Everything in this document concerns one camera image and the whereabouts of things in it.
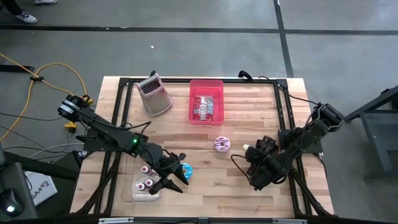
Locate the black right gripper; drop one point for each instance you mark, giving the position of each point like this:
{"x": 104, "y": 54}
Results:
{"x": 267, "y": 171}

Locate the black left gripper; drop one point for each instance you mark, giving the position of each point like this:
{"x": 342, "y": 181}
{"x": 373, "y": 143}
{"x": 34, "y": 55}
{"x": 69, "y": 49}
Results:
{"x": 163, "y": 161}

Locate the blue sprinkled frosted donut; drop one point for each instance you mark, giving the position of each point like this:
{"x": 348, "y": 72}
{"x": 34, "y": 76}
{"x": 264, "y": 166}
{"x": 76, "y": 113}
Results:
{"x": 189, "y": 169}

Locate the red snack packet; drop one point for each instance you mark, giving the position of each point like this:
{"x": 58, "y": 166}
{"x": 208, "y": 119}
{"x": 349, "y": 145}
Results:
{"x": 203, "y": 107}

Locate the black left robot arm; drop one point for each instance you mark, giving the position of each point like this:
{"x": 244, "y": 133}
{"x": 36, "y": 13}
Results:
{"x": 102, "y": 130}

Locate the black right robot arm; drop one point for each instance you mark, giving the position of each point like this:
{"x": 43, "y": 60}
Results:
{"x": 311, "y": 133}

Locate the clear plastic container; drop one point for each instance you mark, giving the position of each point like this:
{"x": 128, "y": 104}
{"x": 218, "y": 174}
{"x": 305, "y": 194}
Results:
{"x": 129, "y": 174}

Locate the pink plastic bin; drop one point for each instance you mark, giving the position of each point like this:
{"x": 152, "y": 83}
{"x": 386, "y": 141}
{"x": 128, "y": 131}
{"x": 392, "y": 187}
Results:
{"x": 206, "y": 87}

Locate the yellow power plug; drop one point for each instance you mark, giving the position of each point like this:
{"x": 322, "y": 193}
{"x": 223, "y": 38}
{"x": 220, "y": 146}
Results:
{"x": 71, "y": 127}

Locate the black metal stand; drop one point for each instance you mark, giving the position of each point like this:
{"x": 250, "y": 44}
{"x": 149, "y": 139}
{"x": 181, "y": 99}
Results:
{"x": 373, "y": 105}

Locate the white printed box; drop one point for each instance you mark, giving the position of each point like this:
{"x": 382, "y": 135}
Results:
{"x": 42, "y": 188}

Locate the dark grey mouse pad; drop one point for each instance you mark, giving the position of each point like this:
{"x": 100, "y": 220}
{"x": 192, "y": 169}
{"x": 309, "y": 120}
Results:
{"x": 18, "y": 179}

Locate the black computer mouse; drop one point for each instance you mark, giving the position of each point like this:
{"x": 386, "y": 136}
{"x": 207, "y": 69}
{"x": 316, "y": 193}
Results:
{"x": 11, "y": 203}

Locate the person's shoe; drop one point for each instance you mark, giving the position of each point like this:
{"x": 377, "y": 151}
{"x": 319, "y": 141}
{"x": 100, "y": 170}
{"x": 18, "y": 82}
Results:
{"x": 45, "y": 1}
{"x": 26, "y": 18}

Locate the person's leg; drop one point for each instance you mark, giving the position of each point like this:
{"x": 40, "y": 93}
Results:
{"x": 11, "y": 6}

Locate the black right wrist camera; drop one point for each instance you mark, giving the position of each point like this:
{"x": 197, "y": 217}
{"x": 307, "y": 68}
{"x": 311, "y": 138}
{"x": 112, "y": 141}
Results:
{"x": 267, "y": 144}

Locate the silver frame bracket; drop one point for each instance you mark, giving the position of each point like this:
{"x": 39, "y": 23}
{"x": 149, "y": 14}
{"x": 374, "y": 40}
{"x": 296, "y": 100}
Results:
{"x": 289, "y": 221}
{"x": 115, "y": 221}

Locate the black table rig frame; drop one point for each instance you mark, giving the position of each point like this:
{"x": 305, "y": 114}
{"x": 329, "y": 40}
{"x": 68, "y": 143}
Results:
{"x": 174, "y": 80}

